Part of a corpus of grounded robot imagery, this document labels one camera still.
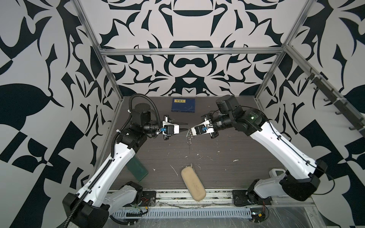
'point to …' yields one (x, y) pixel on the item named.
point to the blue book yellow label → (186, 105)
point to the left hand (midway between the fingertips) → (187, 120)
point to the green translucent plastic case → (137, 168)
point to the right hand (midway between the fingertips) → (193, 125)
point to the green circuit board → (258, 214)
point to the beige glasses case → (193, 183)
